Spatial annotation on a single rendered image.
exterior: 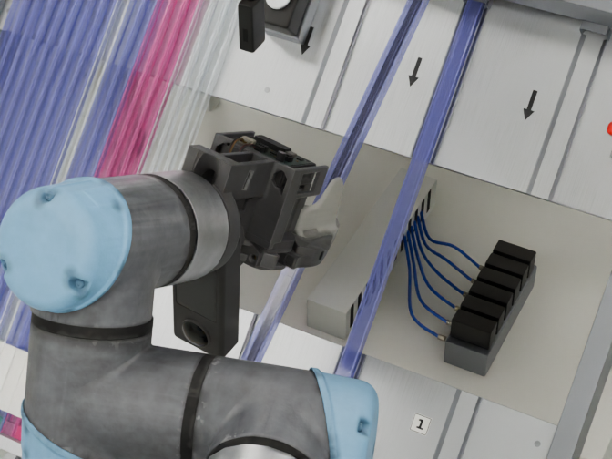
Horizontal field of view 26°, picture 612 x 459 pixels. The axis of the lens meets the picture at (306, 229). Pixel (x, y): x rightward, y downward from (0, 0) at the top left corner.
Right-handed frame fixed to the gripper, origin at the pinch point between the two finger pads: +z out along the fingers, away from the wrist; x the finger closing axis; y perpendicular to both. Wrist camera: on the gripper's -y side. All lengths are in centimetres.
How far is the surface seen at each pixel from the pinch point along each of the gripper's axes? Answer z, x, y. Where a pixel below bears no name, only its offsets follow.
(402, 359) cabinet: 38.3, 1.5, -21.1
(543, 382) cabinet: 43.1, -12.9, -17.6
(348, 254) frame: 41.9, 13.5, -14.1
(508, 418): 10.8, -18.3, -11.1
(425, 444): 8.9, -13.0, -16.1
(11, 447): -0.8, 21.5, -32.5
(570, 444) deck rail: 10.1, -24.1, -10.4
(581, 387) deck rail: 11.4, -22.9, -5.9
